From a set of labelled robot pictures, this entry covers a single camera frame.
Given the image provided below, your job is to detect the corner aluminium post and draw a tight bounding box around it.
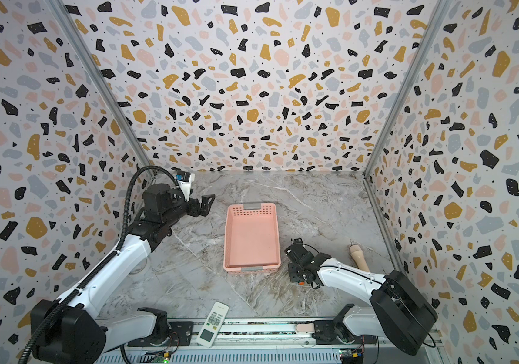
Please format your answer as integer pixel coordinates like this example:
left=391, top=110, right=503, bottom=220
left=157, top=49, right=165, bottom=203
left=363, top=0, right=451, bottom=179
left=46, top=1, right=150, bottom=166

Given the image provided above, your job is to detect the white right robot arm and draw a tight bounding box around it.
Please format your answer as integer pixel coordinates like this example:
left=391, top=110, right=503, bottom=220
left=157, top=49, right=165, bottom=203
left=223, top=203, right=438, bottom=357

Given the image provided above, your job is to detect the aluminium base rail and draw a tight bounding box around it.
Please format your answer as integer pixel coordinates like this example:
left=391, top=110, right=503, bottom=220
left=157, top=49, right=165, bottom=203
left=95, top=317, right=438, bottom=364

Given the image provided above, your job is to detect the left corner aluminium post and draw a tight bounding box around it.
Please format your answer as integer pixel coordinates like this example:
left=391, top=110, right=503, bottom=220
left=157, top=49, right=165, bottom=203
left=46, top=1, right=150, bottom=166

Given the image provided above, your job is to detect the pink plastic bin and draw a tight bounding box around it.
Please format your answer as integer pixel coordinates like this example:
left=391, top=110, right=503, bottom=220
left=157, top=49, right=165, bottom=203
left=223, top=203, right=281, bottom=274

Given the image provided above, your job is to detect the white remote control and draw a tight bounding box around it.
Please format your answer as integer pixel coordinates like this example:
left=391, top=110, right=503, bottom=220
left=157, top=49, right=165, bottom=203
left=196, top=302, right=229, bottom=348

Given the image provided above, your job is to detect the right corner aluminium post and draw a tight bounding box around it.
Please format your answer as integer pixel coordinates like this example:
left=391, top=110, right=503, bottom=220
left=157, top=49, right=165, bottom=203
left=363, top=0, right=451, bottom=179

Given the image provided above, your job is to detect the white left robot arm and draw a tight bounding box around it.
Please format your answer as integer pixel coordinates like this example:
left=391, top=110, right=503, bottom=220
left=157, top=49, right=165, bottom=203
left=19, top=184, right=216, bottom=363

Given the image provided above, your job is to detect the wooden handle tool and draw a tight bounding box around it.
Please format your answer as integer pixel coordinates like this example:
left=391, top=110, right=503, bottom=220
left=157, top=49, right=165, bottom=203
left=349, top=244, right=370, bottom=272

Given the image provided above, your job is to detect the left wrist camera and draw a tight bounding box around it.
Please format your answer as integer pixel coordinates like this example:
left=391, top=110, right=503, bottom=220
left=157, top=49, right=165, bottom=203
left=176, top=171, right=195, bottom=202

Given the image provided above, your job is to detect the black corrugated cable hose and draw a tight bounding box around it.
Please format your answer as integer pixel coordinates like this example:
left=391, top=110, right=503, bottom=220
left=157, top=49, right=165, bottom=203
left=17, top=165, right=181, bottom=364

